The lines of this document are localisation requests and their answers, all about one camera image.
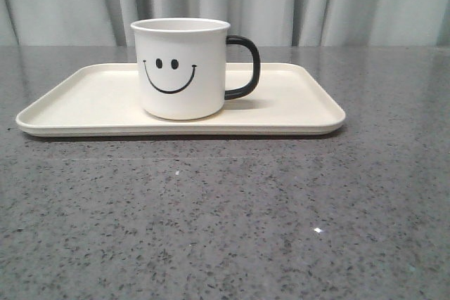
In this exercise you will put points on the white smiley mug black handle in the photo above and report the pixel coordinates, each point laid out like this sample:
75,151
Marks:
182,66

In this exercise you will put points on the cream rectangular plastic tray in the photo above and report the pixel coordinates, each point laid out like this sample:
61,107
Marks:
103,100

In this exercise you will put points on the light grey curtain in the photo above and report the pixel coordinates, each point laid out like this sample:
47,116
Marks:
266,22

